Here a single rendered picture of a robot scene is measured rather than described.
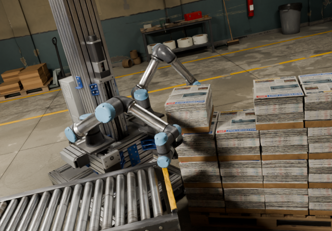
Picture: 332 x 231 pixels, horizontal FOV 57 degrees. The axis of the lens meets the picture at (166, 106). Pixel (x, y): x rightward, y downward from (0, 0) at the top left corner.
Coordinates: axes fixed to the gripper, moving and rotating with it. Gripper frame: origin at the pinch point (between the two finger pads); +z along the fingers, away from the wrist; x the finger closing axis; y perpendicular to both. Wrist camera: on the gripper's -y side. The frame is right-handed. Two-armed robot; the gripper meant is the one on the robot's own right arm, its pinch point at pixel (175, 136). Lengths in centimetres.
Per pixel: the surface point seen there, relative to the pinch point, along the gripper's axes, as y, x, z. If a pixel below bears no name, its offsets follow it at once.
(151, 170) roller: -5.5, 9.7, -30.1
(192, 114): 11.9, -12.6, 7.9
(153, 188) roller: -5.4, 4.2, -47.6
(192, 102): 20.6, -14.0, 7.7
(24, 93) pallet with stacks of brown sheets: -78, 471, 418
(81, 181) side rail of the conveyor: -5, 53, -40
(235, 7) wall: 6, -34, 719
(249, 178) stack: -40, -46, 6
